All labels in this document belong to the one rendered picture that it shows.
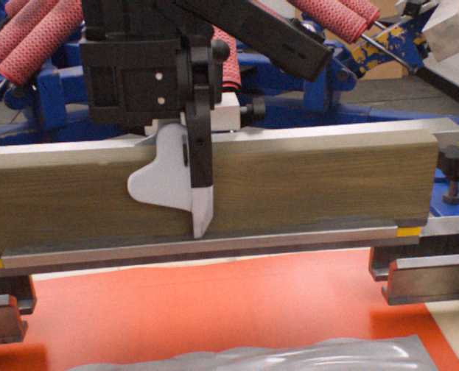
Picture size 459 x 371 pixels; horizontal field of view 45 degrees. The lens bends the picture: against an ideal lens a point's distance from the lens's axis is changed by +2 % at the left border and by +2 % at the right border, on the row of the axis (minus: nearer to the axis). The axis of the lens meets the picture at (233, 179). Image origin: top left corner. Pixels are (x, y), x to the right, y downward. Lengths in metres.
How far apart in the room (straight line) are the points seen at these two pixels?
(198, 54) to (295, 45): 0.07
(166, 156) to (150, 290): 0.22
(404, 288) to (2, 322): 0.34
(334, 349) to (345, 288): 0.09
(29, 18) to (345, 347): 0.89
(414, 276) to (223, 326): 0.18
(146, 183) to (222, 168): 0.06
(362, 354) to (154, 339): 0.18
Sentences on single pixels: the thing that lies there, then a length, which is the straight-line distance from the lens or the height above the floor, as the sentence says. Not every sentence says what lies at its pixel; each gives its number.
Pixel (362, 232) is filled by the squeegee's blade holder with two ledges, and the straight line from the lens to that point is 0.43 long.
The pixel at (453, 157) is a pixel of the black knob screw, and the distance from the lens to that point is 0.61.
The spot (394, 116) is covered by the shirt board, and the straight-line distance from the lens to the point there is 1.13.
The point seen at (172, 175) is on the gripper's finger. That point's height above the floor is 1.14.
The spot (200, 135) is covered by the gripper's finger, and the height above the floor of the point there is 1.17.
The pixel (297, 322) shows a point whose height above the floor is 0.96.
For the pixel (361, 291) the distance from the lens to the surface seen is 0.57.
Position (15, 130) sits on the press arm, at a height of 0.93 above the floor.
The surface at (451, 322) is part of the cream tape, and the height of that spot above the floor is 0.96.
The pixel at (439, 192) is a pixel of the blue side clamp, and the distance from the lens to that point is 0.67.
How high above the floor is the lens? 1.30
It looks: 26 degrees down
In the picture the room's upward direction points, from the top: 2 degrees counter-clockwise
